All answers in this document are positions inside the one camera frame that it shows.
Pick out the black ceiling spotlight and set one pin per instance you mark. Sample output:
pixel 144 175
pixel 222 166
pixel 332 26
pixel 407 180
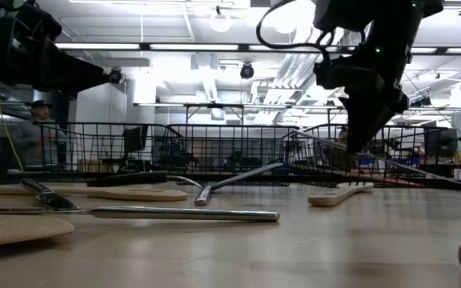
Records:
pixel 115 76
pixel 247 71

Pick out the round white ceiling lamp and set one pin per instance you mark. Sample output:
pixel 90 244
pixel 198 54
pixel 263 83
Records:
pixel 220 21

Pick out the wooden slotted spoon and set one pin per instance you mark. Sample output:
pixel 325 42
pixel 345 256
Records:
pixel 134 194

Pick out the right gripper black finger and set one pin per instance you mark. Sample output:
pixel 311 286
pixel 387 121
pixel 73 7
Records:
pixel 378 120
pixel 356 128

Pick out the blue storage bin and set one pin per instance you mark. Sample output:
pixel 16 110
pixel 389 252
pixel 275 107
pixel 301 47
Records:
pixel 406 161

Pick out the long ceiling light strip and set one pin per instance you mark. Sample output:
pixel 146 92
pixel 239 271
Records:
pixel 194 46

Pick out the black monitor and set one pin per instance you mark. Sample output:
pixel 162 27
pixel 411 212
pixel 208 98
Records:
pixel 134 140
pixel 440 142

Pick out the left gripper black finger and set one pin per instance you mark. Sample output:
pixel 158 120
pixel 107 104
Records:
pixel 94 78
pixel 62 66

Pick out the person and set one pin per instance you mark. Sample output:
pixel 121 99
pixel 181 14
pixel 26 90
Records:
pixel 40 112
pixel 340 138

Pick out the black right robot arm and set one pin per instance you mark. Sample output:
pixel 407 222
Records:
pixel 394 24

